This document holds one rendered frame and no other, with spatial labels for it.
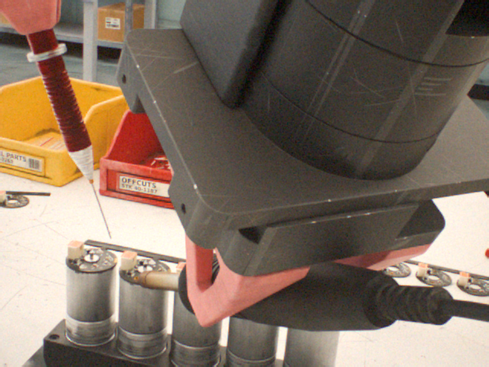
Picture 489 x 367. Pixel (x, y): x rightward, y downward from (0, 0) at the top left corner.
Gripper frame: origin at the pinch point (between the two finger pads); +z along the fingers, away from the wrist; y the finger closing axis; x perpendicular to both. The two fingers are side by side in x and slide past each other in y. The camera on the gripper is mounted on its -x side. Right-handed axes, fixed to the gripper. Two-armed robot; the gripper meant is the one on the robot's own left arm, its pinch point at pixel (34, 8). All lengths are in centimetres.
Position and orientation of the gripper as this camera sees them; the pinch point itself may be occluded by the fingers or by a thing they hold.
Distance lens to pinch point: 31.9
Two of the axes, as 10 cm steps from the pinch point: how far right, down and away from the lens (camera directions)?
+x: -9.7, 2.4, 0.0
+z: 2.2, 9.0, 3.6
